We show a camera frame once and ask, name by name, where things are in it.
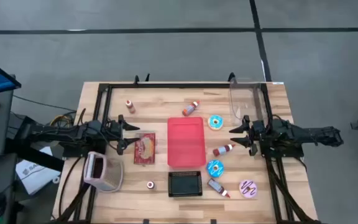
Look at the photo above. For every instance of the red plastic tray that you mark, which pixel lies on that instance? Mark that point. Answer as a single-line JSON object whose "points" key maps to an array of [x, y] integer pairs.
{"points": [[186, 143]]}

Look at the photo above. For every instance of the white paper bag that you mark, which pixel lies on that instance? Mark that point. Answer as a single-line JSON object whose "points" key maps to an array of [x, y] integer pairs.
{"points": [[34, 175]]}

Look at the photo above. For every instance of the black aluminium table frame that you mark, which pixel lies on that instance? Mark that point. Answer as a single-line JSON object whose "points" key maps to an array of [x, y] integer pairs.
{"points": [[166, 85]]}

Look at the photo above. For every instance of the black frame clamp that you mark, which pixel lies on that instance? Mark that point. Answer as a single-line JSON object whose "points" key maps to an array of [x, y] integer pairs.
{"points": [[136, 79], [231, 77], [147, 77]]}

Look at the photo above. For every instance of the black slotted plastic basket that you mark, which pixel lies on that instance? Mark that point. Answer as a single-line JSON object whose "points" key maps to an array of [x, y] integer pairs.
{"points": [[185, 184]]}

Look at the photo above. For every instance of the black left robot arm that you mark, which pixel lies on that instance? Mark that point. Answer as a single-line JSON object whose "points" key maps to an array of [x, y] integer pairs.
{"points": [[73, 133]]}

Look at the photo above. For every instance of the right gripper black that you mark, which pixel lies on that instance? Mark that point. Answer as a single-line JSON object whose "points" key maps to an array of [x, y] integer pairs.
{"points": [[255, 132]]}

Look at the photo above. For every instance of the red candy colour bottle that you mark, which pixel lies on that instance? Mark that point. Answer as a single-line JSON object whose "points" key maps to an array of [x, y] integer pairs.
{"points": [[190, 109], [150, 185], [216, 186], [222, 150], [130, 107]]}

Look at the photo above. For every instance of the pink iced toy donut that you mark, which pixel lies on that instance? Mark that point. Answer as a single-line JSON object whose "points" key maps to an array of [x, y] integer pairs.
{"points": [[248, 188]]}

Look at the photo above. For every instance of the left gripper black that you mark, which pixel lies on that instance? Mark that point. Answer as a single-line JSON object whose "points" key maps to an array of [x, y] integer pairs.
{"points": [[117, 130]]}

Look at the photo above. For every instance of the black table edge bracket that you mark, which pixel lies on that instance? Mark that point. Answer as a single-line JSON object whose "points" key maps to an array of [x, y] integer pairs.
{"points": [[146, 221], [213, 221]]}

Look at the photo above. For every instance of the blue iced toy donut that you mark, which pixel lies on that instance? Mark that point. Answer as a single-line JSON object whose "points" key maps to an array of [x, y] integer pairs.
{"points": [[215, 122], [215, 168]]}

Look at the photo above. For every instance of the black flat beam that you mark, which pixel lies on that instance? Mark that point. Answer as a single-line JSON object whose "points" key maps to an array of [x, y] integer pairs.
{"points": [[33, 155]]}

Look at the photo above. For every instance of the clear plastic container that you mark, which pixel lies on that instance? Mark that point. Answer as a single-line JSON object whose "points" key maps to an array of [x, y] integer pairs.
{"points": [[244, 102]]}

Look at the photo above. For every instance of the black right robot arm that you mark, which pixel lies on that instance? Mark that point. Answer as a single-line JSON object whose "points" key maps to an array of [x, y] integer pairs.
{"points": [[306, 133]]}

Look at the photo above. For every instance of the pink slotted plastic basket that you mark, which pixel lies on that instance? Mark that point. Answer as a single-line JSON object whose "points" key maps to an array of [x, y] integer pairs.
{"points": [[104, 174]]}

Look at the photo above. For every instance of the red snack packet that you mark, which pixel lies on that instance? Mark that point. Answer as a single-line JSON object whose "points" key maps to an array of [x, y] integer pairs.
{"points": [[145, 149]]}

